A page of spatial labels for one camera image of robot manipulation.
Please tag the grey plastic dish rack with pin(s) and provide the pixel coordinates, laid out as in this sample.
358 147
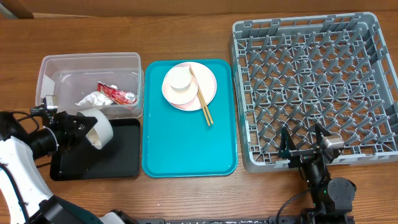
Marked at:
296 72

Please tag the white bowl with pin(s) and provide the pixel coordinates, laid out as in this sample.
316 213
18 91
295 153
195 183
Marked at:
101 133

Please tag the clear plastic waste bin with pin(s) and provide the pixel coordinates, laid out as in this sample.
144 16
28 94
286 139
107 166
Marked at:
71 77

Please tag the black tray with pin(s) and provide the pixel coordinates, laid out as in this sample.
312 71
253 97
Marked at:
119 158

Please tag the teal plastic tray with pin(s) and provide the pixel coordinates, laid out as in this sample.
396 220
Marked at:
177 143

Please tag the cream cup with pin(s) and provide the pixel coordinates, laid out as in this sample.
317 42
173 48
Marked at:
179 78

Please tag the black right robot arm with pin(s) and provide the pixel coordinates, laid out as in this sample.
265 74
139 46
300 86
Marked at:
332 197

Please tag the large pink plate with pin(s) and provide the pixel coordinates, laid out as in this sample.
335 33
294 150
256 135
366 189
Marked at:
208 90

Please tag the white tissue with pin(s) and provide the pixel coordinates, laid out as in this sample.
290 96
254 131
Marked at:
96 98

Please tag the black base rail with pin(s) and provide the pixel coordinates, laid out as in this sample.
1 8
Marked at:
269 220

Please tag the red snack wrapper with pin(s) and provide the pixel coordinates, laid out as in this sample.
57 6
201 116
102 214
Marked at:
118 96

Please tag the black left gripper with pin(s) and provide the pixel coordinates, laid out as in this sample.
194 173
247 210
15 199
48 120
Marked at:
68 124

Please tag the wooden chopstick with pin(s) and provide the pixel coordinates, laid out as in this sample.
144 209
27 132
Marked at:
205 74
203 106

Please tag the small pink plate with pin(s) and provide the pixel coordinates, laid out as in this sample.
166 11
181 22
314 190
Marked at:
180 97

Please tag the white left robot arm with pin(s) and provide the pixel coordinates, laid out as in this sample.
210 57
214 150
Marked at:
28 197

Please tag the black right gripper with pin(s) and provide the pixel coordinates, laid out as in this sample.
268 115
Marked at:
286 149

